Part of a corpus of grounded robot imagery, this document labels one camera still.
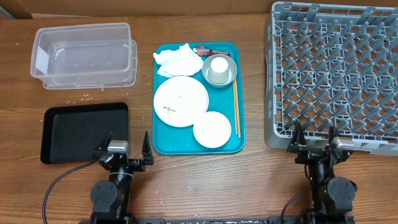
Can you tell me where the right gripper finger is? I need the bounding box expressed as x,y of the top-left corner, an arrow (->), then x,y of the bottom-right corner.
287,120 -> 307,153
328,126 -> 340,145

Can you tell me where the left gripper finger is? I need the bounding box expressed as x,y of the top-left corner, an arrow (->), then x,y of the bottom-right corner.
142,131 -> 154,166
93,131 -> 113,157

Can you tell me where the white napkin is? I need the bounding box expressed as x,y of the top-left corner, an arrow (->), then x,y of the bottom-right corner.
153,43 -> 204,78

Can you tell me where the white cup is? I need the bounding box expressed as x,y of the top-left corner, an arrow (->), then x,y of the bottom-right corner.
208,57 -> 229,85

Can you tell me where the red sauce packet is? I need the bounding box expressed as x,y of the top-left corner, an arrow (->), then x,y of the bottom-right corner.
193,45 -> 231,57

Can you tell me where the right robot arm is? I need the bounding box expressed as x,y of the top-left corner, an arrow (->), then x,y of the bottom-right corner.
280,121 -> 358,224

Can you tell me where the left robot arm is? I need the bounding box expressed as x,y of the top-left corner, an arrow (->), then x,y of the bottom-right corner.
90,132 -> 154,223

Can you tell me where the grey dishwasher rack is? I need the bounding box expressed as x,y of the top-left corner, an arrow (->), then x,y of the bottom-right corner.
264,1 -> 397,156

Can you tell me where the black tray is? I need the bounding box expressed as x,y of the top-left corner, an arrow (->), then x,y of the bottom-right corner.
40,102 -> 129,164

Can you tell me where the large white plate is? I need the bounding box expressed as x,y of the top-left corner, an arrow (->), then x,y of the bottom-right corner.
154,76 -> 210,128

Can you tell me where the wooden chopstick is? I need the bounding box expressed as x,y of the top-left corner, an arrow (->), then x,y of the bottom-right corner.
235,78 -> 241,138
233,79 -> 238,135

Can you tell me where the small pink plate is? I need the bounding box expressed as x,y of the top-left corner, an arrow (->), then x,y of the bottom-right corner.
193,111 -> 232,149

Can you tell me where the teal serving tray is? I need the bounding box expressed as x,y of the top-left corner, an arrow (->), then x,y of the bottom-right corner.
152,42 -> 246,155

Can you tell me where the clear plastic bin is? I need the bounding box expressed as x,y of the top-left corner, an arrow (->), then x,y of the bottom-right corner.
30,22 -> 137,90

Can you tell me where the grey bowl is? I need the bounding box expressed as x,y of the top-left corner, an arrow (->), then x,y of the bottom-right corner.
201,54 -> 238,88

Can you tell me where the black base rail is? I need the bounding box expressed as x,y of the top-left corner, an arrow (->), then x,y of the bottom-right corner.
79,215 -> 355,224

